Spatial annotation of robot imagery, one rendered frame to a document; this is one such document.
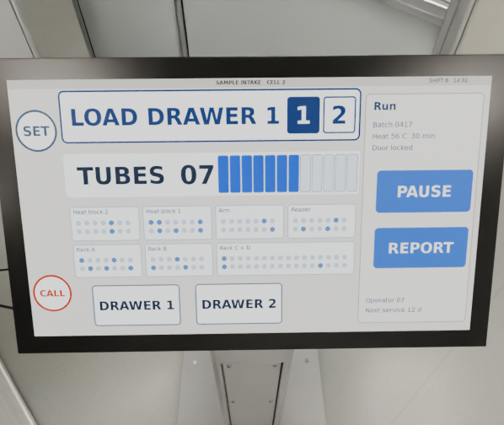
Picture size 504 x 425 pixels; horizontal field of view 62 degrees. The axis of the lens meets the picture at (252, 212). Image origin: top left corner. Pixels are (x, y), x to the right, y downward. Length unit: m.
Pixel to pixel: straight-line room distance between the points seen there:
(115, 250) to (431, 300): 0.34
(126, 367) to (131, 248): 1.12
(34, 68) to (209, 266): 0.26
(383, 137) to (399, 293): 0.17
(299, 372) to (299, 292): 1.01
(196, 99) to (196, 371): 1.15
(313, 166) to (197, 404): 1.11
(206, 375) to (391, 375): 0.61
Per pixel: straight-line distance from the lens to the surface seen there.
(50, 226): 0.48
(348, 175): 0.44
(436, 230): 0.48
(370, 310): 0.49
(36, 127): 0.48
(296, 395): 1.44
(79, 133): 0.46
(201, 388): 1.45
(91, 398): 1.56
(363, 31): 1.13
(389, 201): 0.46
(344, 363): 1.54
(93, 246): 0.47
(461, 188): 0.49
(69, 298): 0.50
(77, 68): 0.46
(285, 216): 0.44
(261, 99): 0.43
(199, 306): 0.47
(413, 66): 0.46
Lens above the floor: 1.42
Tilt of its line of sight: 50 degrees down
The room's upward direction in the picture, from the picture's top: straight up
